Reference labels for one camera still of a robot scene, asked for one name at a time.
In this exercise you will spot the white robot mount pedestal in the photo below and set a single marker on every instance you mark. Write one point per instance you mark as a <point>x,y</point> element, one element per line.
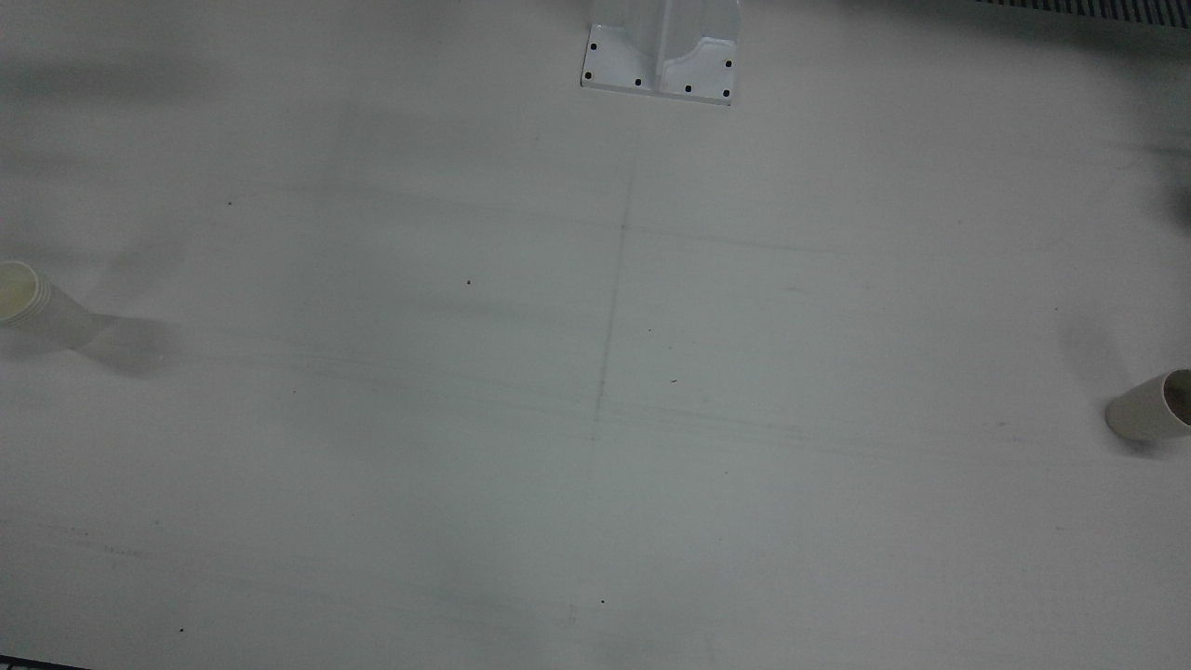
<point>693,56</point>

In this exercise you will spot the plain paper cup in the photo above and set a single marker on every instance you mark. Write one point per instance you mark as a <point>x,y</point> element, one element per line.
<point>1143,411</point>

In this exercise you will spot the grey ribbed vent panel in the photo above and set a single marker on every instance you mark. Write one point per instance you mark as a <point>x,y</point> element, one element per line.
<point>1098,9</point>

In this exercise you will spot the ribbed paper cup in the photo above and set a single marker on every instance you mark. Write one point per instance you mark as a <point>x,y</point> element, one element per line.
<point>48,314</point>

